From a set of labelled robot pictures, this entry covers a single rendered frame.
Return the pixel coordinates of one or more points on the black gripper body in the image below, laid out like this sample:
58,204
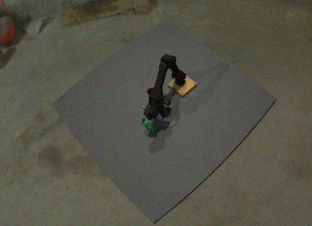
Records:
165,101

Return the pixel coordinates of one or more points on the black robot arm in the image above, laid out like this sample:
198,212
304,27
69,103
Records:
156,94

